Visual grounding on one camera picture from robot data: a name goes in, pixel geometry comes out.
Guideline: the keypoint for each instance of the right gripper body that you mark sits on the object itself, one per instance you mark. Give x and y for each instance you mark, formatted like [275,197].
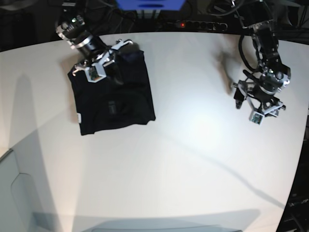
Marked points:
[102,60]

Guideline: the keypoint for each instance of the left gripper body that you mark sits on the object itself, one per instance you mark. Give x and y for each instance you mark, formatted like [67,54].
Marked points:
[255,97]

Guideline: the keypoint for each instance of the black T-shirt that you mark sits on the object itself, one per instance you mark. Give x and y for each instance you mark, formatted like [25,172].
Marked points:
[107,106]

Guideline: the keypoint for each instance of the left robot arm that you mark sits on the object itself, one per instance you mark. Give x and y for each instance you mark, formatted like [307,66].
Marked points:
[270,76]

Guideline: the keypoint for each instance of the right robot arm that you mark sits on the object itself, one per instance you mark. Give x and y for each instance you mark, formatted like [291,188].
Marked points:
[71,27]

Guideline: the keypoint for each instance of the blue plastic box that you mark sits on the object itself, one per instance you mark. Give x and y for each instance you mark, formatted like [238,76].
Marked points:
[170,5]

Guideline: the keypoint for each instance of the black power strip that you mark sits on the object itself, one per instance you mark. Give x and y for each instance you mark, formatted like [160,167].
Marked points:
[201,26]

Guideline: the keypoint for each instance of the white chair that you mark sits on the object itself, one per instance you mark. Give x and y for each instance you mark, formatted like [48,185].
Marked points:
[21,209]

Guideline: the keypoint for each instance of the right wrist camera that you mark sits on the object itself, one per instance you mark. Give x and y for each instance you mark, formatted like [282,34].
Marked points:
[93,76]

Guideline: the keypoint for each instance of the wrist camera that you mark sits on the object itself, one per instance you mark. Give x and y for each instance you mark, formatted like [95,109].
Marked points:
[256,117]
[93,76]

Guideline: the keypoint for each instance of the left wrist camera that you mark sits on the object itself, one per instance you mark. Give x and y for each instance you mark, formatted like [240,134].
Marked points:
[256,117]

